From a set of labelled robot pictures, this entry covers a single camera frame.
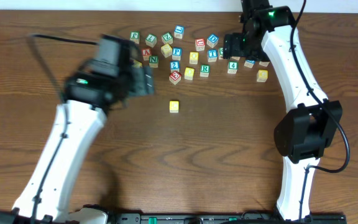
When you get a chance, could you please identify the yellow C block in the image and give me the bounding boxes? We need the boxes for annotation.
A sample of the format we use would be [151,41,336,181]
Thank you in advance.
[169,101,180,113]

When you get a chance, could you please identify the yellow O block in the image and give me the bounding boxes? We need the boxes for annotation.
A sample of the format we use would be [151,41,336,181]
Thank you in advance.
[184,67,195,80]
[189,52,199,65]

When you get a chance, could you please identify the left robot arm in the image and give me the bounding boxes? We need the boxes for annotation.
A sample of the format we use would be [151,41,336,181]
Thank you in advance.
[0,34,154,224]

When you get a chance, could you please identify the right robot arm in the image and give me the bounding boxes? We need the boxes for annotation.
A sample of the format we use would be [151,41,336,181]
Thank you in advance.
[223,1,347,223]

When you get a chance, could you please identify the yellow S block left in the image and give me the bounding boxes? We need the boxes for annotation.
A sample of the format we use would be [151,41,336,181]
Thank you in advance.
[133,60,143,68]

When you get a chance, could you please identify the yellow s block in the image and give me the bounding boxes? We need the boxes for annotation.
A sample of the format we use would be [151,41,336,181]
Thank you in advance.
[133,60,143,68]
[161,44,173,58]

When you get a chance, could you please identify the blue L block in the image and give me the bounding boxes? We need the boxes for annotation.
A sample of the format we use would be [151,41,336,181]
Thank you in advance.
[244,60,255,68]

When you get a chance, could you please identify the green 4 block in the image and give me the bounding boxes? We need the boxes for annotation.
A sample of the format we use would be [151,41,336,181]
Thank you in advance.
[227,61,238,74]

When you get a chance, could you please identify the green N block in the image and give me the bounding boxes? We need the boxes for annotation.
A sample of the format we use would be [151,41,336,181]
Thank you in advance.
[149,55,159,68]

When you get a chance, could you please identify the blue D block left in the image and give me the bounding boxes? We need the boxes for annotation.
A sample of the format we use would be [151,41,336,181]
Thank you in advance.
[207,34,219,48]

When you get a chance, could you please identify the blue T block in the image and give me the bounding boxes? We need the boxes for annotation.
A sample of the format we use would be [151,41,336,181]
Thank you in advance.
[207,49,218,63]

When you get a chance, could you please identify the red A block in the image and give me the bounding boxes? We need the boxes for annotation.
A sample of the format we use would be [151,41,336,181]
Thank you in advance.
[142,48,152,61]

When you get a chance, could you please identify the yellow block far right upper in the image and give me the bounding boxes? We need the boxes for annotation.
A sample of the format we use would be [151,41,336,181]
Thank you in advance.
[259,61,270,67]

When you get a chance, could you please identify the blue 2 block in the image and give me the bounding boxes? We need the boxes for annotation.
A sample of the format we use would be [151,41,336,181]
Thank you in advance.
[170,61,180,73]

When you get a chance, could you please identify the yellow block far right lower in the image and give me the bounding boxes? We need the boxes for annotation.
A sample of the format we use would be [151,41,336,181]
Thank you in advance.
[257,70,269,82]

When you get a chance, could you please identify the red U block upper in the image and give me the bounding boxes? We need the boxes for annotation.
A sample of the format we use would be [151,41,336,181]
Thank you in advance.
[195,39,206,52]

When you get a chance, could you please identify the yellow S block centre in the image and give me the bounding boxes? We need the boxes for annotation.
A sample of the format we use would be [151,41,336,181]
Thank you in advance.
[161,44,173,58]

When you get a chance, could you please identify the green R block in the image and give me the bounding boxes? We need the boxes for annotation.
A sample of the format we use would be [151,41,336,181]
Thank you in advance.
[200,65,210,78]

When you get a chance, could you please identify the green L block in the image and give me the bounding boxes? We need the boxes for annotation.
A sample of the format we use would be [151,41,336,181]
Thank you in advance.
[145,34,157,48]

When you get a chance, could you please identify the blue P block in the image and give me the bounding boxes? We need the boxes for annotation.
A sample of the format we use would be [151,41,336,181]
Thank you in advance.
[172,47,182,61]

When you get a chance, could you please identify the green Z block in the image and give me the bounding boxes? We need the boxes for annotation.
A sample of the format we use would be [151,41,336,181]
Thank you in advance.
[162,32,173,45]

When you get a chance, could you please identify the blue block top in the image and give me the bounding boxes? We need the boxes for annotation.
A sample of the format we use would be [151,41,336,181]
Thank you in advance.
[174,26,185,39]

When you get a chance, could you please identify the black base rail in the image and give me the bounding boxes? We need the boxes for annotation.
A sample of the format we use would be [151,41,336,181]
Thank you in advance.
[106,212,347,224]

